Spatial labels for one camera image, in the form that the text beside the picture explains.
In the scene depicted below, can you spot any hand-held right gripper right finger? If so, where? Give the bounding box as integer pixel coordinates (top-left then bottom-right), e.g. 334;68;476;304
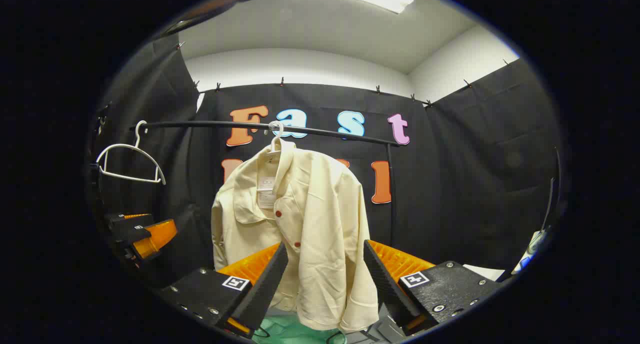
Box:
363;239;506;335

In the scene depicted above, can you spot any row of black cloth clips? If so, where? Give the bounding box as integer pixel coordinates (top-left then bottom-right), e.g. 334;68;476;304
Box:
177;42;510;107

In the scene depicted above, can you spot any cream button shirt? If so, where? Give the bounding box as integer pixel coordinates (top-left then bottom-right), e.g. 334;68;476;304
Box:
211;138;380;334

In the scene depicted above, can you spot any white plastic hanger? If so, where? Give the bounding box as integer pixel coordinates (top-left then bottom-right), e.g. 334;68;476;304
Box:
96;120;167;186
257;120;286;192

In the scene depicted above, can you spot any black clothes rail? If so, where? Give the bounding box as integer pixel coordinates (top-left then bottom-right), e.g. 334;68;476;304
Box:
131;119;401;250

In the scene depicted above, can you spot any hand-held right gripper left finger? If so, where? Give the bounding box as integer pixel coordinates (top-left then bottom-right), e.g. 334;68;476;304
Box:
156;242;290;340

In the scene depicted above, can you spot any black backdrop cloth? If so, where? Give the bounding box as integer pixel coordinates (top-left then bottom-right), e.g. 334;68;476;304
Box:
90;34;563;285

